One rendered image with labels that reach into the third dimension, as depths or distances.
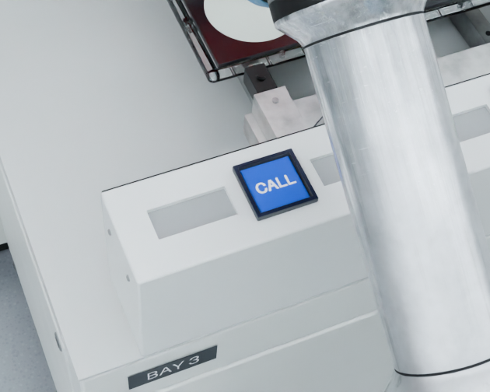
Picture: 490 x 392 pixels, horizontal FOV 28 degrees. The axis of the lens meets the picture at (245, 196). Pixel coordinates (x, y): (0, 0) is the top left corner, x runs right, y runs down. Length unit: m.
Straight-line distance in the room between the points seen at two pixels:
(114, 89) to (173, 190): 0.27
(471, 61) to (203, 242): 0.40
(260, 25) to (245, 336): 0.32
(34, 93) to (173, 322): 0.34
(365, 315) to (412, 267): 0.39
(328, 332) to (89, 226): 0.27
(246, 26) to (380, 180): 0.42
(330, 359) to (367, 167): 0.49
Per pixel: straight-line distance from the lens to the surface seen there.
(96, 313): 0.93
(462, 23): 1.17
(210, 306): 0.86
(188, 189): 0.82
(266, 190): 0.82
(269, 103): 0.95
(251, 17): 1.04
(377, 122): 0.64
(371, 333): 1.09
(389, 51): 0.65
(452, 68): 1.06
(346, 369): 1.16
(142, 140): 1.03
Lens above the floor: 1.64
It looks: 56 degrees down
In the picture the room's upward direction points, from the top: 6 degrees clockwise
